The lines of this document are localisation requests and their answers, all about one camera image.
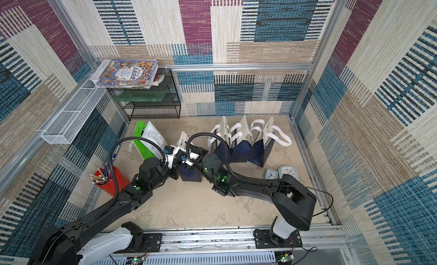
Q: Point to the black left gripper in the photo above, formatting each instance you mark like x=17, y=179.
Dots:
x=175, y=170

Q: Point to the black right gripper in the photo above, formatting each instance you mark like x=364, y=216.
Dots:
x=200, y=157

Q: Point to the green white takeout bag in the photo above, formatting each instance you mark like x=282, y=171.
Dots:
x=148, y=131

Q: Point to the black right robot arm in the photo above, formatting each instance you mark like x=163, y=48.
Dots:
x=294, y=201

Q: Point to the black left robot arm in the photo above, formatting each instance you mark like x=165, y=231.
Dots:
x=78, y=243

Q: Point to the red pencil cup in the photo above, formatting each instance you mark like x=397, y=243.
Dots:
x=104, y=179

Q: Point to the green folder on shelf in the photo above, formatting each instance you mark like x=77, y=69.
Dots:
x=141, y=96

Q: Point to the teal small alarm clock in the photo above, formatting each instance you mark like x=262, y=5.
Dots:
x=271, y=174

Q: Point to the white round clock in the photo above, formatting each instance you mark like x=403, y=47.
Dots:
x=287, y=170

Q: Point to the colourful picture book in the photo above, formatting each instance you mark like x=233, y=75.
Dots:
x=127, y=74

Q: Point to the black wire mesh shelf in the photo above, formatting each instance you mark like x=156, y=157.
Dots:
x=158, y=102

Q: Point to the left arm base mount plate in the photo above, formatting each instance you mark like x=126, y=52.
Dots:
x=150, y=242

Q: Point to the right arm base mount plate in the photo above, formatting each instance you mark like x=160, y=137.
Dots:
x=280, y=235

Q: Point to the white wire mesh basket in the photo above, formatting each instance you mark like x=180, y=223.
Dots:
x=67, y=124

